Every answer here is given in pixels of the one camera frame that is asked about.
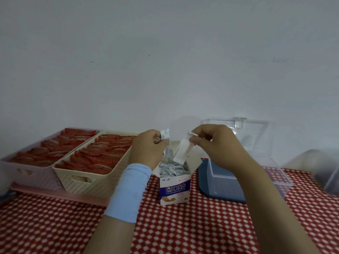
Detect person's left hand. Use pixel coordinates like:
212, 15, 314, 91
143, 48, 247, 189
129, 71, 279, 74
128, 129, 170, 171

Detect person's right hand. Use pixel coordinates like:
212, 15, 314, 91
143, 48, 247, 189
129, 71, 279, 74
188, 124, 256, 175

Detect pile of bandage strips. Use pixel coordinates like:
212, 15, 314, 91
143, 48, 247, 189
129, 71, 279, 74
159, 161, 190, 177

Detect blue white bandage strip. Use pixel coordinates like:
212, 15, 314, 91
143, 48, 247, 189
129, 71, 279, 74
173, 132, 196, 165

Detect clear storage box blue base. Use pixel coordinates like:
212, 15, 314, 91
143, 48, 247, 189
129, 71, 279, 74
198, 117, 295, 204

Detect blue white cardboard box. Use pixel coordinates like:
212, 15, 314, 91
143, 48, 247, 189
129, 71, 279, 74
152, 141, 203, 207

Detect person's left forearm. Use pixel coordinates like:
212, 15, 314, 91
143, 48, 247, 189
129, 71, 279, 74
83, 215, 137, 254

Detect person's right forearm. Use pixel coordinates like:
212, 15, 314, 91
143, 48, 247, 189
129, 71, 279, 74
233, 161, 322, 254

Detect light blue wristband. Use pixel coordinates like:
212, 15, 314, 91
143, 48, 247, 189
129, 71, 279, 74
104, 163, 153, 224

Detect pile of red packets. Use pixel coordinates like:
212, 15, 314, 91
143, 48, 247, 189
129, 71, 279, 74
55, 134, 138, 175
10, 128, 97, 168

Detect cream perforated plastic basket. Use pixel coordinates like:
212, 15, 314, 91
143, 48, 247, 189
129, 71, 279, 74
52, 131, 139, 200

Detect red white checked tablecloth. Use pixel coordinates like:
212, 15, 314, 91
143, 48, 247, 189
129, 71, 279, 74
0, 158, 339, 254

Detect clear plastic container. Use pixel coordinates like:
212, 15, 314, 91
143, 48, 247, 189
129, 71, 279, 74
282, 149, 339, 196

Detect pink plastic tray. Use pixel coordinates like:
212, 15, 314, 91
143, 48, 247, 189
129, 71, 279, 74
10, 182, 111, 207

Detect pink perforated plastic basket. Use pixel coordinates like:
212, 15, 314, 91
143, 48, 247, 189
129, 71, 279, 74
0, 128, 101, 191

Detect dark grey object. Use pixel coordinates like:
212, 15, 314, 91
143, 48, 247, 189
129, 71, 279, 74
0, 190, 16, 207

